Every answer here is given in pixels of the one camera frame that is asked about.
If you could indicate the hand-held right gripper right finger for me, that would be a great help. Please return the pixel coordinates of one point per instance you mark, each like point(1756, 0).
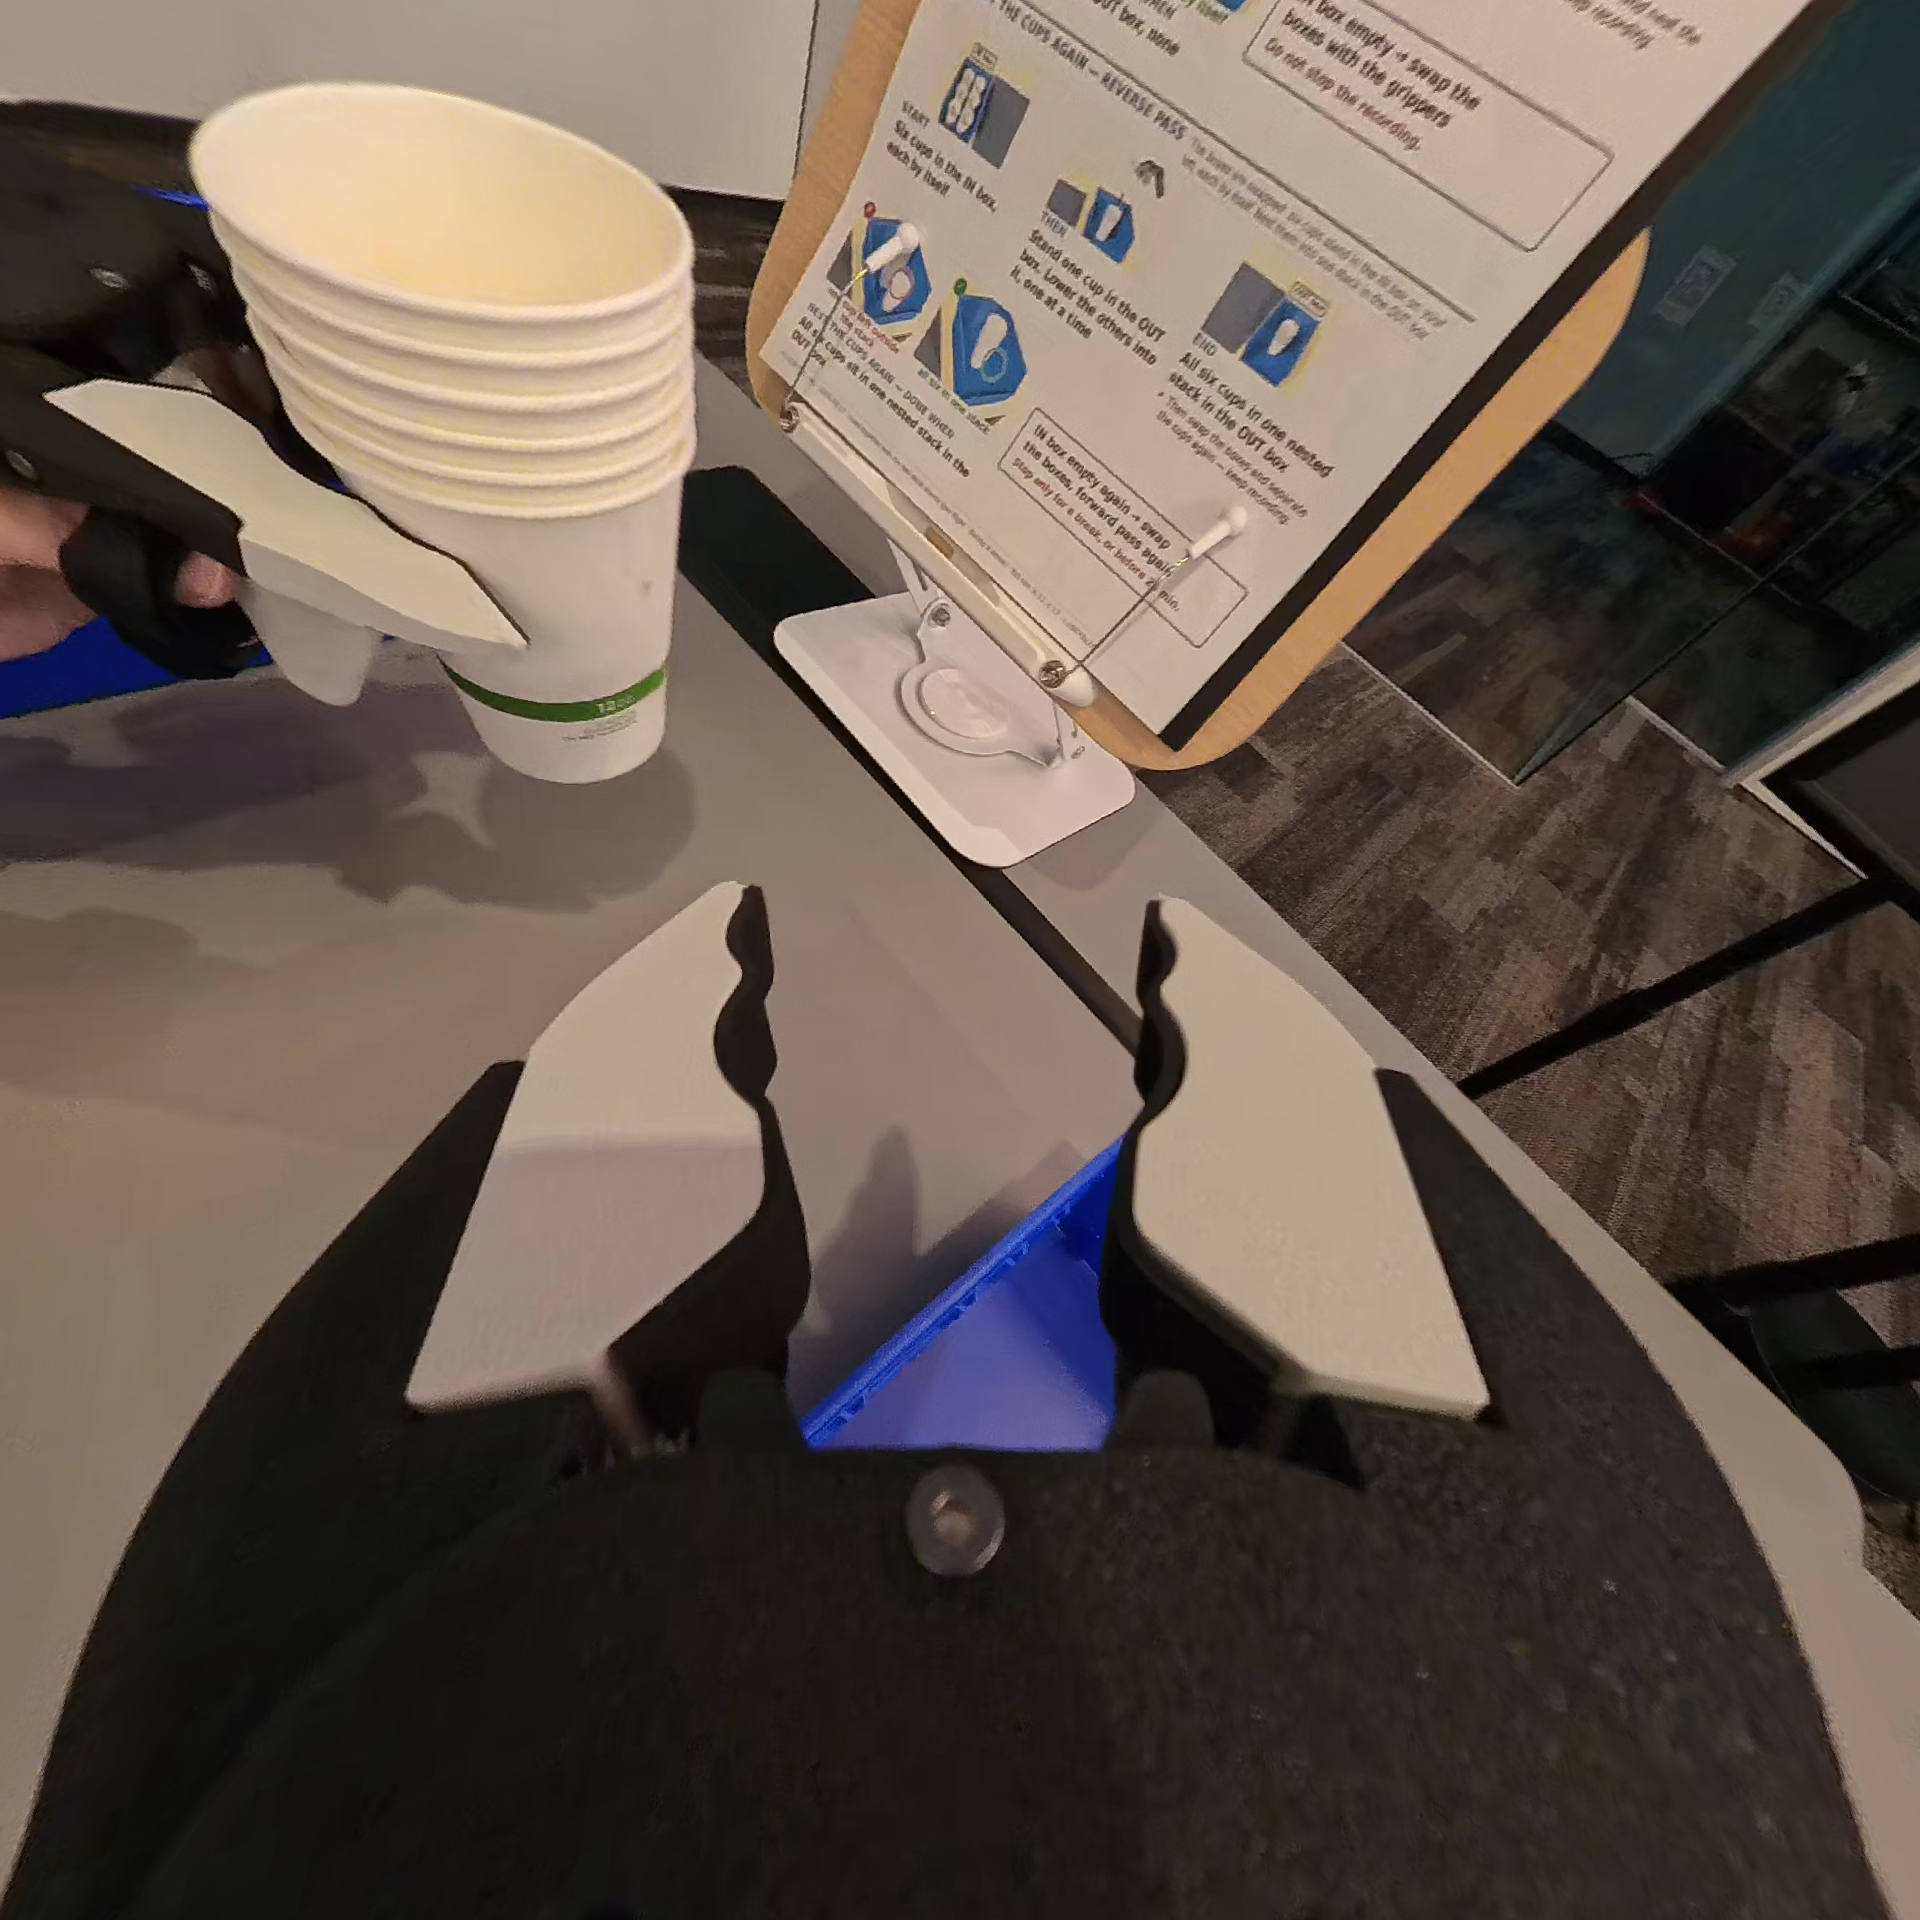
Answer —
point(1306, 1230)

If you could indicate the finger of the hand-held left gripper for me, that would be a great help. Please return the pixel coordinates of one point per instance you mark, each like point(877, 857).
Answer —
point(299, 511)

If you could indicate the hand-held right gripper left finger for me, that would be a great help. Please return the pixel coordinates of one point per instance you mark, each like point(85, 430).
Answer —
point(585, 1199)

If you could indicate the stack of nested white cups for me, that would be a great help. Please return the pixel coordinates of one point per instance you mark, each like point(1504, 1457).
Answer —
point(585, 602)

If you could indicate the person's left hand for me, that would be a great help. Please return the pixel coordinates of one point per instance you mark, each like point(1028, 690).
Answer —
point(33, 584)

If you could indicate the white board stand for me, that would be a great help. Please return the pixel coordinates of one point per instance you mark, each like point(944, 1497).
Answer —
point(1021, 804)

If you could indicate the black framed panel on stand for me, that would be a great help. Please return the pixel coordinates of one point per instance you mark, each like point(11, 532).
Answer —
point(1862, 794)

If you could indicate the wooden instruction board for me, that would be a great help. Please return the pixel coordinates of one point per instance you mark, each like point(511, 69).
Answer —
point(1199, 239)

